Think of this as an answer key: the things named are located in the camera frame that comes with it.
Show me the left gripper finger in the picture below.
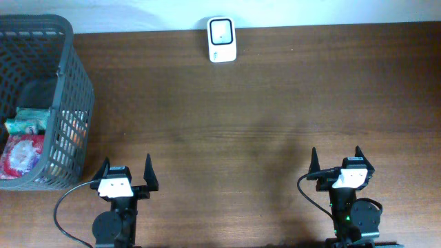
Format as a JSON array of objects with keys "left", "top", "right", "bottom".
[
  {"left": 92, "top": 157, "right": 110, "bottom": 180},
  {"left": 143, "top": 154, "right": 158, "bottom": 187}
]

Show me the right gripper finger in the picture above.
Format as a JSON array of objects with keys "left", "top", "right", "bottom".
[
  {"left": 308, "top": 147, "right": 320, "bottom": 174},
  {"left": 355, "top": 145, "right": 365, "bottom": 158}
]

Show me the pink purple tissue pack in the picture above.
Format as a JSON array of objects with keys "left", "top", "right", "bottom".
[{"left": 1, "top": 134, "right": 44, "bottom": 180}]

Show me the small green tissue packet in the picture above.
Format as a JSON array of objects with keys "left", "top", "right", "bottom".
[{"left": 15, "top": 107, "right": 50, "bottom": 121}]

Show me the teal wet wipes packet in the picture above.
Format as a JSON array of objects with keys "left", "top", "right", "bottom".
[{"left": 4, "top": 119, "right": 47, "bottom": 135}]

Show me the small orange tissue packet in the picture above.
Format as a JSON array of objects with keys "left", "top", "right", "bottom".
[{"left": 70, "top": 120, "right": 88, "bottom": 147}]

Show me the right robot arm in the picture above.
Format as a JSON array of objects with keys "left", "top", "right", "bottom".
[{"left": 297, "top": 146, "right": 402, "bottom": 248}]

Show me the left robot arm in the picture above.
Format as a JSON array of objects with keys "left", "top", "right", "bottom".
[{"left": 90, "top": 154, "right": 159, "bottom": 248}]

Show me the white barcode scanner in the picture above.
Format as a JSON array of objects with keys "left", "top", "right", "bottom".
[{"left": 207, "top": 17, "right": 237, "bottom": 63}]

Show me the grey plastic mesh basket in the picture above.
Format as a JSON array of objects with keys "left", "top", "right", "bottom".
[{"left": 1, "top": 14, "right": 94, "bottom": 191}]

